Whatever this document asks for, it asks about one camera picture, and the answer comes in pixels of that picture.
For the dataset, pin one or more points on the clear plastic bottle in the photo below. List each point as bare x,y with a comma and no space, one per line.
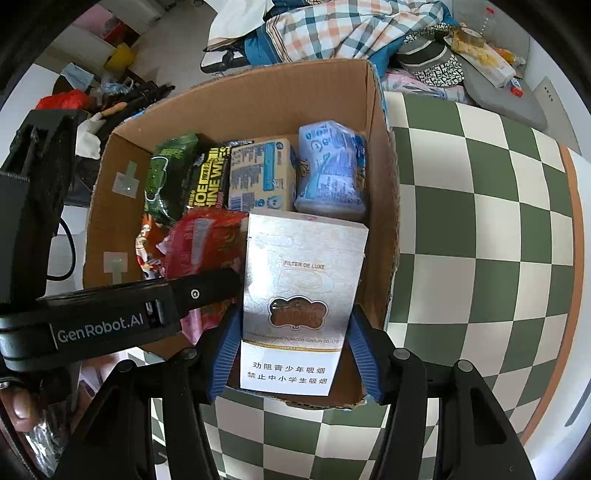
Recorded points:
488,21

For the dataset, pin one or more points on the blue tissue pack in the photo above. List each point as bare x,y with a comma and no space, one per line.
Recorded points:
330,170

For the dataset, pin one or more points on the light blue cloth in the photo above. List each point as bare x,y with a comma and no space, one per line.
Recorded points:
78,76

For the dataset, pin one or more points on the yellow snack bag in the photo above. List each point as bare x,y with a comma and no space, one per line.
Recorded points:
485,60

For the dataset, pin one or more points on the red snack packet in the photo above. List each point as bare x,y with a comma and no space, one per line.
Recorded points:
207,240

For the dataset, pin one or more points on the colourful cartoon snack packet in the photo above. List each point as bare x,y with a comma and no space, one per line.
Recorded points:
147,249

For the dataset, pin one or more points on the plaid blanket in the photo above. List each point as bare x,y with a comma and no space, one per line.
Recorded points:
341,27

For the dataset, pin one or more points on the white cigarette pack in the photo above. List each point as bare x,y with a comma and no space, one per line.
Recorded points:
300,277

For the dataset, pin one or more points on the white pillow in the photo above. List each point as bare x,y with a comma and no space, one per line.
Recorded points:
235,23

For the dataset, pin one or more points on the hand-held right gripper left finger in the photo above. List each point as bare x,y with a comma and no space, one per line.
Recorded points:
226,360

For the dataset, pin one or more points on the black and white patterned hat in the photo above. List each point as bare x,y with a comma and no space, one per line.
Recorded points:
429,60

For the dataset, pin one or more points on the red plastic bag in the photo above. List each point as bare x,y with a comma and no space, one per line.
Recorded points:
62,100

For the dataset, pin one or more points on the green checked tablecloth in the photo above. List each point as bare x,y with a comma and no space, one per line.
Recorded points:
471,230

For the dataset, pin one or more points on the person's left hand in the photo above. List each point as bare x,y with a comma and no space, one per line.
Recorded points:
23,410

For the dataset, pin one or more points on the grey cushioned chair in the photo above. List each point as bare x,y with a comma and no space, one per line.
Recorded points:
508,106

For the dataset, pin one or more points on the white goose plush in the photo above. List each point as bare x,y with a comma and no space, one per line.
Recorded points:
90,136

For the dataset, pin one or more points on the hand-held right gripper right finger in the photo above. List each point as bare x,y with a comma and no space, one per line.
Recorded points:
364,355

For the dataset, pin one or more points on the cardboard box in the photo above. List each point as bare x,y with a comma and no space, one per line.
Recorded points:
120,221

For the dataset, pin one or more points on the white and blue tissue box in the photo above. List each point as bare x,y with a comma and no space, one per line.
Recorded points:
263,175

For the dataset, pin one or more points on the pink printed cloth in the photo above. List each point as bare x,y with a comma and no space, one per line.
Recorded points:
415,85

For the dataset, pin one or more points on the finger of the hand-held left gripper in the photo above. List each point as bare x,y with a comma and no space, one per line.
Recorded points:
203,293

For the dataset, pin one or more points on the green wet wipes packet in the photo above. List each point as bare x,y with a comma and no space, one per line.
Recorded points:
168,180

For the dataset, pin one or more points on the black wet wipes packet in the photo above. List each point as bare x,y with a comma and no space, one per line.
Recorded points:
210,180

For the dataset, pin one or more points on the yellow bucket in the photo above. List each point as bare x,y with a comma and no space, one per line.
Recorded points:
120,57

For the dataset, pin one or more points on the brown tape roll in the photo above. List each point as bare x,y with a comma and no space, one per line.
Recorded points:
468,36

